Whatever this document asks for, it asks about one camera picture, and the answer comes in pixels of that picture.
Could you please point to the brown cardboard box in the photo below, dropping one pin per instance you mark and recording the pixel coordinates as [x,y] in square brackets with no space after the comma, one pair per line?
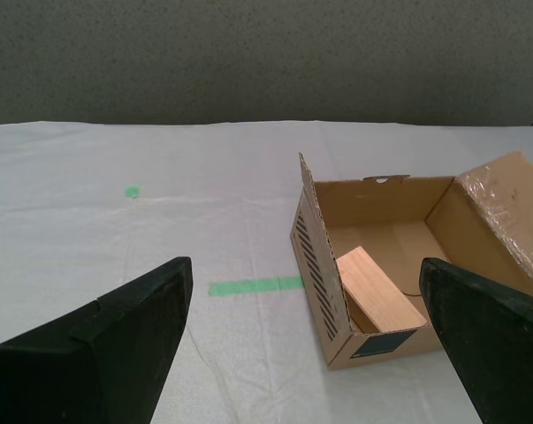
[381,207]

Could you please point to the long green tape strip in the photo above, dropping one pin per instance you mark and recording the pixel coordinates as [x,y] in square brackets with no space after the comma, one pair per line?
[253,286]

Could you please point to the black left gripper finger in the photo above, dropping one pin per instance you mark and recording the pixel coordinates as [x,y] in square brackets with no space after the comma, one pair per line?
[504,353]
[71,375]

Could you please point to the grey fabric partition panel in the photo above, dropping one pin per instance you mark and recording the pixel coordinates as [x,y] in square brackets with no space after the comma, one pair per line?
[248,57]

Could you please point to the white table cover cloth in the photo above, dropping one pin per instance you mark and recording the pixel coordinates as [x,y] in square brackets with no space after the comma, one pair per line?
[116,229]

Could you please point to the light wooden block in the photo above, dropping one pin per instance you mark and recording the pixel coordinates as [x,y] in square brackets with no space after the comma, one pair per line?
[376,291]

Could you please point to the small green tape square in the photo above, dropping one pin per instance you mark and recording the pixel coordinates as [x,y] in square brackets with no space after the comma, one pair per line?
[132,191]

